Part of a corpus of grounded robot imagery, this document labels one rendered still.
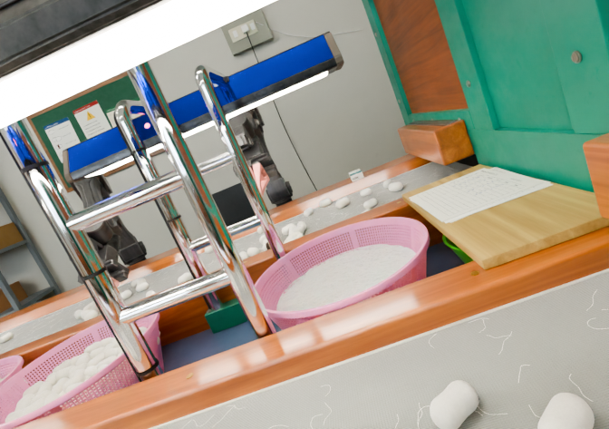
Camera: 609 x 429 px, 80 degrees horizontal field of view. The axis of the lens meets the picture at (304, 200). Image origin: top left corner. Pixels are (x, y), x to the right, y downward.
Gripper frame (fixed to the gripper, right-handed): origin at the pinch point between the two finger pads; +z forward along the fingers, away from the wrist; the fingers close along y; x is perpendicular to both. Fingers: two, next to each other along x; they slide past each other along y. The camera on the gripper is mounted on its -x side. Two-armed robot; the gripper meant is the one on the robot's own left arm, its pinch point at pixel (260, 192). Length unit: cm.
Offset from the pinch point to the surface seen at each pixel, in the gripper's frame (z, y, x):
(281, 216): -1.9, 0.4, 14.8
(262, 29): -202, 10, 62
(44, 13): 40, 9, -62
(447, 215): 36, 30, -22
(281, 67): -4.8, 16.8, -26.3
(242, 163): 15.3, 4.9, -25.3
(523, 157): 31, 44, -20
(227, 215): -126, -71, 149
